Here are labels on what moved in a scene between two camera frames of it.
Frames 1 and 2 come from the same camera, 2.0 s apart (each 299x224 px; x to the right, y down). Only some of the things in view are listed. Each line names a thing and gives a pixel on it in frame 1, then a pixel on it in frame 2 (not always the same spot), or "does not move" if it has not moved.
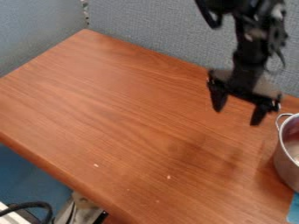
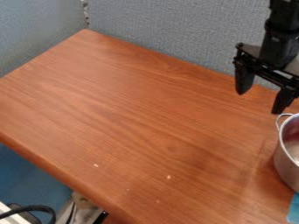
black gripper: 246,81 → 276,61
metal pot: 286,149 does not move
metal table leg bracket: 81,211 does not move
